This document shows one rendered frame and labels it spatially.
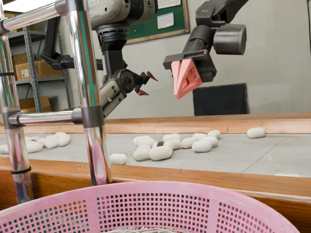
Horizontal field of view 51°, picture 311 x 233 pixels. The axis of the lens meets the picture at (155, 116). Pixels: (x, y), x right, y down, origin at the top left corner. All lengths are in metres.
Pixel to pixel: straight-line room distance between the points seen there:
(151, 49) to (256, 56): 0.91
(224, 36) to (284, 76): 1.87
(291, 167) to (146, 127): 0.43
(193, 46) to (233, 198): 0.48
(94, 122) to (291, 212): 0.20
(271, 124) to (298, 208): 0.39
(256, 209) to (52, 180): 0.28
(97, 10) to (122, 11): 0.10
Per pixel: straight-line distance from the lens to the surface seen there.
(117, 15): 1.32
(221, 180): 0.34
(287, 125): 0.67
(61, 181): 0.45
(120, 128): 0.85
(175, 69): 0.68
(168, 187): 0.33
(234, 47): 0.74
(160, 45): 2.90
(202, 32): 0.76
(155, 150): 0.53
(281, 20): 2.60
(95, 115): 0.35
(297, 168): 0.45
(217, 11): 0.81
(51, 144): 0.78
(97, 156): 0.36
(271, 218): 0.25
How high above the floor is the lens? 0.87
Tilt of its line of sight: 7 degrees down
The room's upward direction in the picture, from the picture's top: 7 degrees counter-clockwise
